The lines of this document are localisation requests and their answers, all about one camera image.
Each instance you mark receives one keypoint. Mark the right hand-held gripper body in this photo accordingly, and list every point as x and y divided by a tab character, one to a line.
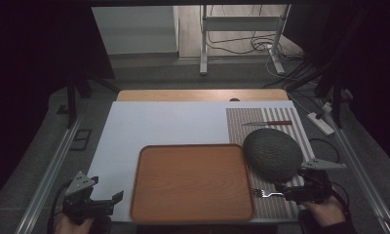
315	190

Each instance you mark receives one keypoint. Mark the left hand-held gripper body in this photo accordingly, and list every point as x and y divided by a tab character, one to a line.
80	199

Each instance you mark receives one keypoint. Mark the silver metal fork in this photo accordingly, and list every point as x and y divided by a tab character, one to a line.
267	193

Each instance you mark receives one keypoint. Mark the person's right hand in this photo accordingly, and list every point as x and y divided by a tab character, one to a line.
324	213

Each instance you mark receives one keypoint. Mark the person's left hand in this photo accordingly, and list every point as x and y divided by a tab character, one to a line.
69	225

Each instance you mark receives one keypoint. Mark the white power strip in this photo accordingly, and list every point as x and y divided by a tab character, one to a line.
320	123

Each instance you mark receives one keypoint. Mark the striped woven placemat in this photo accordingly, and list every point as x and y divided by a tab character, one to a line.
245	125

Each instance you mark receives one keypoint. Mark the brown wooden tray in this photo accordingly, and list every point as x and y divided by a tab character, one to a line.
191	183

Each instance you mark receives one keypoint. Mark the white table mat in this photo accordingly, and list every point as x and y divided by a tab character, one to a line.
170	125

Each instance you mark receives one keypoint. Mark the black tripod stand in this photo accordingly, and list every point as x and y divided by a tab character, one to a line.
73	94
336	94

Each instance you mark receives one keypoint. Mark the wooden table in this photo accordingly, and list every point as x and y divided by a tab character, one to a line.
183	95

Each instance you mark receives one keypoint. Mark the aluminium rail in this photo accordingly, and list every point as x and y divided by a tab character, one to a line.
362	175
48	177

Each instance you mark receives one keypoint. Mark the black floor frame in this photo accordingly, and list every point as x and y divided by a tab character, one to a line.
81	139

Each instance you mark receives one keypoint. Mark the white metal desk frame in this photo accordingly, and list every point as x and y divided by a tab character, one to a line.
241	23

